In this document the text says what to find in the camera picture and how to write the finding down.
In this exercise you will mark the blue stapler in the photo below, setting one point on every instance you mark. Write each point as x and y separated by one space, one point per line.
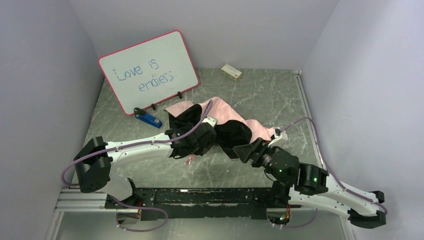
145 117

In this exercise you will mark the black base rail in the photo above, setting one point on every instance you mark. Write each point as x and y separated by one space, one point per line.
196 203

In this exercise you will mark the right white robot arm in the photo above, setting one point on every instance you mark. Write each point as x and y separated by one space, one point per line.
304 184

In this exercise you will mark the pink and black folding umbrella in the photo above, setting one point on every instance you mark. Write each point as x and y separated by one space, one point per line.
231 129

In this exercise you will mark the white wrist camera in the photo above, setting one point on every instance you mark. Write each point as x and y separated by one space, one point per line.
279 138
211 121

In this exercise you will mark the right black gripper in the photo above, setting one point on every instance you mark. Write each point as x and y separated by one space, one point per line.
257 151

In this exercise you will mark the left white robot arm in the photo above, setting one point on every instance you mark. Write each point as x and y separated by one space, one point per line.
97 170

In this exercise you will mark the pink framed whiteboard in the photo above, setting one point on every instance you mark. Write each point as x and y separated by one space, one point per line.
150 72

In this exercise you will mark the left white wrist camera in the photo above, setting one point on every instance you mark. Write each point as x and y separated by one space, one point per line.
211 121

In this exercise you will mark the small white cardboard box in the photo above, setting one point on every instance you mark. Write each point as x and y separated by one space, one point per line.
231 72

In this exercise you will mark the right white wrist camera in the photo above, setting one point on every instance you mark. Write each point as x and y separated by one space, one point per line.
279 138

